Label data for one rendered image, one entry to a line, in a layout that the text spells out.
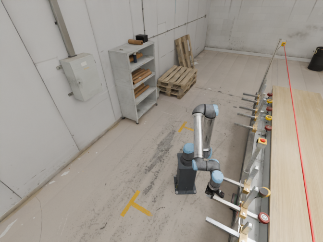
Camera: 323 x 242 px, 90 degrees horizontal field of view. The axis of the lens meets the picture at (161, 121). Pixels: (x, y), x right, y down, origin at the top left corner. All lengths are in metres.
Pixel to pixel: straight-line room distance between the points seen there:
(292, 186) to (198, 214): 1.18
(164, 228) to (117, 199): 0.77
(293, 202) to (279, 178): 0.23
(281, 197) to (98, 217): 2.14
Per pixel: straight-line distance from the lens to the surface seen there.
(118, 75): 3.30
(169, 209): 2.54
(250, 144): 2.52
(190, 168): 2.15
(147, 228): 2.47
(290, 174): 2.13
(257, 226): 2.01
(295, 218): 1.86
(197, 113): 1.62
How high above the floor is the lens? 2.35
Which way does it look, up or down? 39 degrees down
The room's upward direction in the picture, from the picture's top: 2 degrees counter-clockwise
